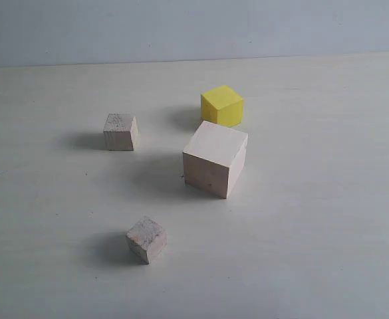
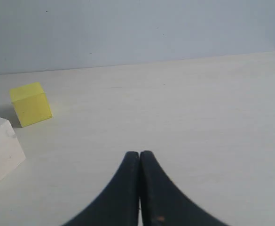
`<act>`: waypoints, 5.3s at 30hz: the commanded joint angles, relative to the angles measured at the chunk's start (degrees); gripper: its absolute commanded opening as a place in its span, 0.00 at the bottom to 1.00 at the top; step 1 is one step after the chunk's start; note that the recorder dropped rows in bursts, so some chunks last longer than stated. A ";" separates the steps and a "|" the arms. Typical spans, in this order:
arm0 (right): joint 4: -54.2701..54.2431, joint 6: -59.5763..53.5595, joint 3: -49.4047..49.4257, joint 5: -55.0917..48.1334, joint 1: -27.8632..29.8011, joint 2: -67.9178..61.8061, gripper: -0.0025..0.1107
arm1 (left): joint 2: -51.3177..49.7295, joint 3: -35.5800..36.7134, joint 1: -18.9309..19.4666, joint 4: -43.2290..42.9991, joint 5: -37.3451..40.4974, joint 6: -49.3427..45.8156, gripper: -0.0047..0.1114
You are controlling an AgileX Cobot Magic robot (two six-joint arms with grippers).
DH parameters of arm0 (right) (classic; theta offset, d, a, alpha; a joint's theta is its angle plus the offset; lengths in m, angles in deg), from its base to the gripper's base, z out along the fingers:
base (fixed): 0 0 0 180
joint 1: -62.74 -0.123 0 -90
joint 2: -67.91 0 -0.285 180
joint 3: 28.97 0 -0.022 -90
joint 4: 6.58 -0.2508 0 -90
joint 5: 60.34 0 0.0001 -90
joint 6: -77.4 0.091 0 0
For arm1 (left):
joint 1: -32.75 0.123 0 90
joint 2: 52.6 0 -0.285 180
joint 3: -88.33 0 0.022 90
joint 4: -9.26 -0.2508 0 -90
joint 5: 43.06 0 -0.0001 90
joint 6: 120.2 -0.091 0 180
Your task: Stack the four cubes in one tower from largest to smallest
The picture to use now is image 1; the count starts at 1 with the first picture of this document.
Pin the large pale wooden cube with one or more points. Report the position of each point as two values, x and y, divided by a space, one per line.
214 158

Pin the yellow cube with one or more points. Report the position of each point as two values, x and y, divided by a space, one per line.
222 106

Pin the medium wooden cube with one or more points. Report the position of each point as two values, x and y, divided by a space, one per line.
121 132

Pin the small wooden cube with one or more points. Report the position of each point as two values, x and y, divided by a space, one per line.
146 239

